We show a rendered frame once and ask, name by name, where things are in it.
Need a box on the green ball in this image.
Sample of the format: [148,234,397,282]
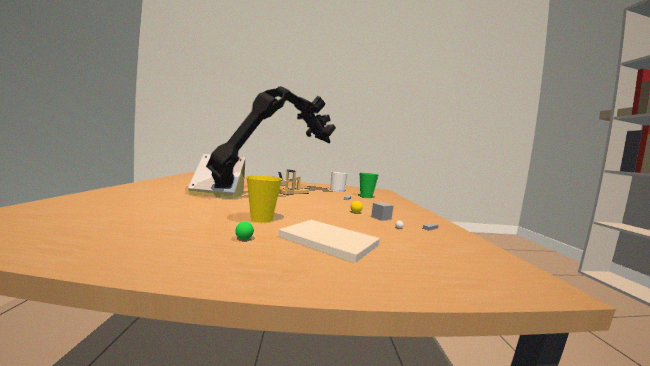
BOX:
[235,221,254,240]

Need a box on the green cup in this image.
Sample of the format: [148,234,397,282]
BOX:
[360,173,379,198]

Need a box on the yellow ball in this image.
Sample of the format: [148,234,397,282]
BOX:
[351,201,363,213]

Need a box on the yellow cup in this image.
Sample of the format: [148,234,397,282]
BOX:
[247,176,282,223]

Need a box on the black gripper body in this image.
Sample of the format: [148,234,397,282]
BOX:
[306,117,336,137]

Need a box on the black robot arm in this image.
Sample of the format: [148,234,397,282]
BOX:
[206,86,331,188]

